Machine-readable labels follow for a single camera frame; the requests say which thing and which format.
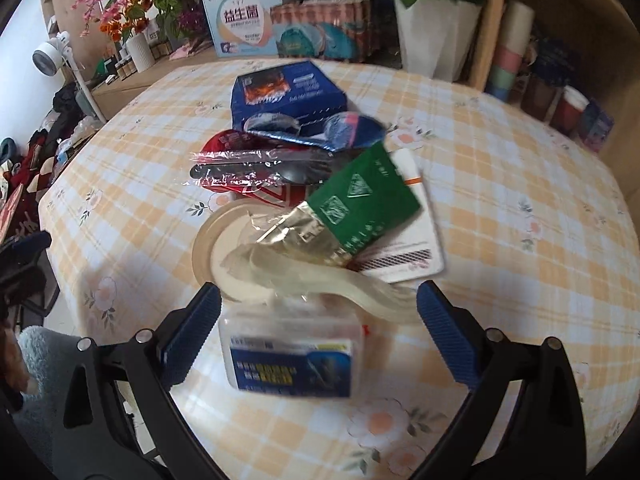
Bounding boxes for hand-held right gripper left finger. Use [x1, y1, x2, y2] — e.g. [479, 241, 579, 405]
[52, 282, 223, 480]

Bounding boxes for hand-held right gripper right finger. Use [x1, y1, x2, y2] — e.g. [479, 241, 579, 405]
[416, 281, 587, 480]

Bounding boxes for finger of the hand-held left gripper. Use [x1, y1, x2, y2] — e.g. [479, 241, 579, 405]
[0, 231, 52, 267]

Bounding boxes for round clear plastic lid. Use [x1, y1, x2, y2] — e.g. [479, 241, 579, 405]
[192, 199, 283, 307]

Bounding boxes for white printed card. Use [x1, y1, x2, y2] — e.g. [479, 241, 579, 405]
[357, 149, 447, 283]

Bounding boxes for clear box with blue label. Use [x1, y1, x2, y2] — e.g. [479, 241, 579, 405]
[218, 295, 367, 400]

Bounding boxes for clear plastic wrap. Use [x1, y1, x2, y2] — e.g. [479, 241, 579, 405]
[220, 242, 426, 327]

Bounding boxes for green sachet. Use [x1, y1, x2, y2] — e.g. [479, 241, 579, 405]
[250, 141, 422, 271]

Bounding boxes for plastic-wrapped black spoon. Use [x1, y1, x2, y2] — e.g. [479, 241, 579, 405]
[189, 149, 342, 190]

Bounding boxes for red drink can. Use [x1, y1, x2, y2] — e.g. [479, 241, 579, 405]
[200, 129, 321, 211]

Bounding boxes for blue foil packet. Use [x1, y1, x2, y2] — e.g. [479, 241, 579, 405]
[243, 111, 387, 153]

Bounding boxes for dark blue cardboard box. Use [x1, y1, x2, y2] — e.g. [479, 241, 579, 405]
[230, 60, 349, 133]

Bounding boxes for pale blue fuzzy slipper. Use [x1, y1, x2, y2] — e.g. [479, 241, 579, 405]
[17, 325, 83, 413]

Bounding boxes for pile of clothes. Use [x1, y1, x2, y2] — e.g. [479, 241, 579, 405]
[0, 84, 101, 241]

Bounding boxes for yellow plaid floral tablecloth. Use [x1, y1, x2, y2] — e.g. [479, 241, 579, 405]
[37, 57, 640, 480]

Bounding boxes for low wooden cabinet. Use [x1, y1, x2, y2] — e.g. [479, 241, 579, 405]
[89, 50, 228, 121]

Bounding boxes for white fan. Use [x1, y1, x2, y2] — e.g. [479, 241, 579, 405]
[31, 31, 108, 125]

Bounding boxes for row of small brown bottles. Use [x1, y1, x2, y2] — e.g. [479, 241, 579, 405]
[106, 54, 137, 81]

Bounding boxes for white ribbed vase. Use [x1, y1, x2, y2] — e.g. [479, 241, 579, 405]
[126, 32, 157, 72]

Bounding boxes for orange flowers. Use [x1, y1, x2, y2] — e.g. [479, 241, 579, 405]
[99, 5, 151, 45]

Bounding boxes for pink cloth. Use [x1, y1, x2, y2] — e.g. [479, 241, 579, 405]
[169, 40, 213, 62]

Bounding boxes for brown cup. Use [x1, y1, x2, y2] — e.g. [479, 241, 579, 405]
[521, 74, 557, 122]

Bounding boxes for small blue box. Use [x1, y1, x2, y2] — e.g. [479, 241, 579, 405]
[579, 100, 617, 154]

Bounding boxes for red and white paper cup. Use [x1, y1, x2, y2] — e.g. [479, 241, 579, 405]
[554, 85, 591, 135]

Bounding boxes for purple flowers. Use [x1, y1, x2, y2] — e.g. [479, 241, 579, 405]
[177, 9, 210, 42]

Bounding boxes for stack of pastel cups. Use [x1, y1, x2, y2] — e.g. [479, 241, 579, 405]
[486, 1, 534, 102]

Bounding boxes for white flower pot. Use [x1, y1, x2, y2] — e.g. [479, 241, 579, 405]
[394, 0, 484, 84]

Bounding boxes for white and blue carton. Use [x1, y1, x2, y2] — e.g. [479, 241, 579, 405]
[201, 0, 282, 58]

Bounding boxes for shrink-wrapped pink bottle pack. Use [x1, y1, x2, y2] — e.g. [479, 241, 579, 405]
[270, 0, 375, 62]

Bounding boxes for wooden shelf unit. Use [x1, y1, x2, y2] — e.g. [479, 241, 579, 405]
[469, 0, 640, 166]

